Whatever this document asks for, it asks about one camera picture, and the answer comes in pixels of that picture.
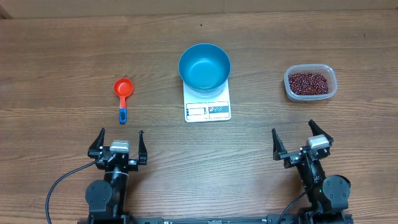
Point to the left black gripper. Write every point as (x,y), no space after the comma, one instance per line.
(133,165)

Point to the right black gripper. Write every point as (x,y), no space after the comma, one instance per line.
(292,157)

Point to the orange measuring scoop blue handle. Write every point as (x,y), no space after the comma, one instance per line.
(123,88)

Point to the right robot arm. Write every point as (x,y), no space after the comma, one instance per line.
(324,199)

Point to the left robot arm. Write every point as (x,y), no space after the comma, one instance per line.
(106,197)

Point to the white digital kitchen scale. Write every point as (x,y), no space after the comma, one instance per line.
(206,107)

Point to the blue bowl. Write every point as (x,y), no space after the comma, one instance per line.
(204,67)

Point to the red adzuki beans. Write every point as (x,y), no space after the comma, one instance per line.
(308,84)

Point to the clear plastic container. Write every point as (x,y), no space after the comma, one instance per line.
(314,68)

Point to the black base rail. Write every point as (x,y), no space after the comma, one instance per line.
(270,219)

